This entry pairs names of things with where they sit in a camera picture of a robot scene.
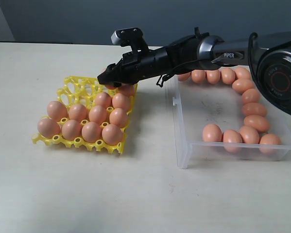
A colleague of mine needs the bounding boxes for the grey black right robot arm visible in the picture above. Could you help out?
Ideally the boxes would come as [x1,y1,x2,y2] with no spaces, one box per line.
[98,28,291,115]

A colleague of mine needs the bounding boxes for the yellow plastic egg tray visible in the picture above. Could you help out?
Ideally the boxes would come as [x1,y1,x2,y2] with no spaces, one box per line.
[32,76,127,154]

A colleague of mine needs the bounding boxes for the brown egg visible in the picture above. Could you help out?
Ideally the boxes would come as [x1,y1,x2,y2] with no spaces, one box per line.
[102,124,123,146]
[62,119,82,141]
[202,124,222,142]
[243,115,271,133]
[68,103,88,122]
[206,69,221,84]
[239,125,260,144]
[98,68,122,89]
[234,67,251,80]
[112,93,131,112]
[177,73,191,82]
[191,70,206,84]
[82,122,102,143]
[241,88,260,104]
[259,133,281,154]
[94,92,112,108]
[117,84,135,97]
[47,101,68,122]
[37,118,61,138]
[109,108,128,128]
[88,105,108,125]
[232,79,255,94]
[223,129,243,153]
[242,102,268,117]
[221,67,236,84]

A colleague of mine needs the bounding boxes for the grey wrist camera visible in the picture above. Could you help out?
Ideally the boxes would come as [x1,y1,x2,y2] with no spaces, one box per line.
[111,27,150,55]

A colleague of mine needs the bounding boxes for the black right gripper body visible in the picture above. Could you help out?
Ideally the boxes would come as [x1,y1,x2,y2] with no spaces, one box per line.
[103,50,153,85]

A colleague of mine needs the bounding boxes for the clear plastic bin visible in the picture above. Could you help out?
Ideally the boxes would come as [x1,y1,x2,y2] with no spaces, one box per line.
[167,78,291,168]

